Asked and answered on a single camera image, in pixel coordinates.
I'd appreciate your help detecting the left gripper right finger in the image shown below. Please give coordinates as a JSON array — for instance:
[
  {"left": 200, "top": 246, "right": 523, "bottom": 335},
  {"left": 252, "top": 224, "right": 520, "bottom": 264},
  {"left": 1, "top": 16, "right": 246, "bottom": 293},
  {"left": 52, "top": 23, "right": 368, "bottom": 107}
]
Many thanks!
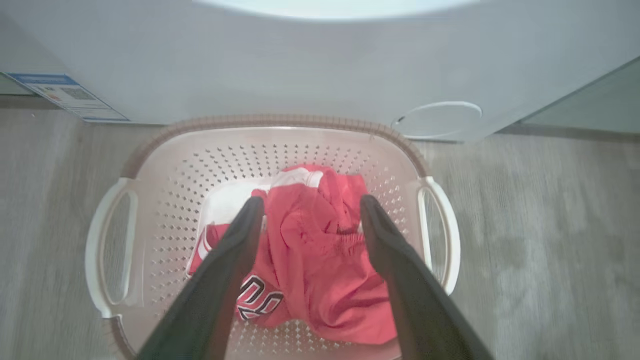
[{"left": 359, "top": 194, "right": 494, "bottom": 360}]

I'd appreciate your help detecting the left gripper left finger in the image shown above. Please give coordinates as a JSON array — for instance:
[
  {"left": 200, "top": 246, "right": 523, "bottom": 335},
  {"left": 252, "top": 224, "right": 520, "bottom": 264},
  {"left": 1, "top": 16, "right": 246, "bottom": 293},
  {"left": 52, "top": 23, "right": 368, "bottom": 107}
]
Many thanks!
[{"left": 137, "top": 195, "right": 265, "bottom": 360}]

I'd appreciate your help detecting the red jersey with white trim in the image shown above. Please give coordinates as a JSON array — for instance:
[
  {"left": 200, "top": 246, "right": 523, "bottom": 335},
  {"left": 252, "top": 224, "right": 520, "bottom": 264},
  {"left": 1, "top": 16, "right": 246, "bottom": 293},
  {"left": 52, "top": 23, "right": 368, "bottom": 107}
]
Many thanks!
[{"left": 187, "top": 167, "right": 327, "bottom": 322}]

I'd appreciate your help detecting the red and white garment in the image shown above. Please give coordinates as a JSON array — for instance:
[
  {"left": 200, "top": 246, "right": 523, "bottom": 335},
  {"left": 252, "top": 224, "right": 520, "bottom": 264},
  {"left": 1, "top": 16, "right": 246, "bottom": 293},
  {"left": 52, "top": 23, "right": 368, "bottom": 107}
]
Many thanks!
[{"left": 251, "top": 164, "right": 399, "bottom": 346}]

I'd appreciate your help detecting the cream perforated laundry basket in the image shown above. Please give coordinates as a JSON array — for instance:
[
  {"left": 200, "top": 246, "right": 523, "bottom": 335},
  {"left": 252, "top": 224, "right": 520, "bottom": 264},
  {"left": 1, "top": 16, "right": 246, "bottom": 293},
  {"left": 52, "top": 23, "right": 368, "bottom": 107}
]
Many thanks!
[{"left": 84, "top": 114, "right": 462, "bottom": 360}]

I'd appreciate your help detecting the white front-load washing machine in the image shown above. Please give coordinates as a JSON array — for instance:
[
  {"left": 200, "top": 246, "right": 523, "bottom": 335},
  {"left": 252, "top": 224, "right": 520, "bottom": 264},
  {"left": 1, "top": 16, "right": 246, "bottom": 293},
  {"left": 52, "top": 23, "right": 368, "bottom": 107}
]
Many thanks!
[{"left": 0, "top": 0, "right": 640, "bottom": 144}]

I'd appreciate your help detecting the blue energy label sticker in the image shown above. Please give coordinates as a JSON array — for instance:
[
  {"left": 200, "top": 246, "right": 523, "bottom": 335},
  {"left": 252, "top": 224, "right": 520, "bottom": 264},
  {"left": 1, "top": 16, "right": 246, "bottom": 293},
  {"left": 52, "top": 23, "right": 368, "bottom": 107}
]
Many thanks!
[{"left": 6, "top": 73, "right": 130, "bottom": 123}]

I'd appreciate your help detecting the wide pale green cabinet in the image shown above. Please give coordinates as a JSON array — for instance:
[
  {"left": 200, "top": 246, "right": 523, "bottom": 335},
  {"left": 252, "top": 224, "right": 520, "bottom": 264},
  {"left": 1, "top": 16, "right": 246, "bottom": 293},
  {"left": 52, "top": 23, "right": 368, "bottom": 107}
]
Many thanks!
[{"left": 519, "top": 57, "right": 640, "bottom": 136}]

